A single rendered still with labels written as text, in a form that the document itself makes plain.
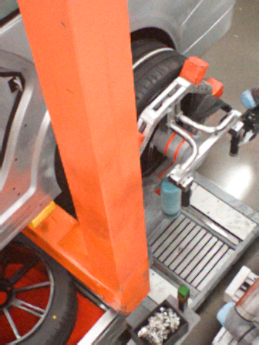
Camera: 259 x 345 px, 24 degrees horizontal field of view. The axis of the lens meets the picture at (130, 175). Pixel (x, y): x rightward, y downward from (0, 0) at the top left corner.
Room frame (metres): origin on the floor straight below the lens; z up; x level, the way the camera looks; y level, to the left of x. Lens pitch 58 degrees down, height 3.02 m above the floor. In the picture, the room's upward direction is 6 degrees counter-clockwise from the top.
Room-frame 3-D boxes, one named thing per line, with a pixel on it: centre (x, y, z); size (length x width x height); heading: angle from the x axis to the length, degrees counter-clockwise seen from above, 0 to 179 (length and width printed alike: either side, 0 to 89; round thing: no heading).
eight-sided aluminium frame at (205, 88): (1.53, -0.18, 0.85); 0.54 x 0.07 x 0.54; 134
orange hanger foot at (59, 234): (1.22, 0.31, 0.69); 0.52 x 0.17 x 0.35; 44
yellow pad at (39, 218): (1.35, 0.43, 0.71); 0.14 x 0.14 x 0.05; 44
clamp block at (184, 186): (1.27, -0.20, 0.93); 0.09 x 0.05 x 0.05; 44
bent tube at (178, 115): (1.51, -0.33, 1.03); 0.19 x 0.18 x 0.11; 44
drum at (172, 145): (1.48, -0.23, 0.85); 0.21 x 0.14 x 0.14; 44
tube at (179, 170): (1.38, -0.19, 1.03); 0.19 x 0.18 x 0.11; 44
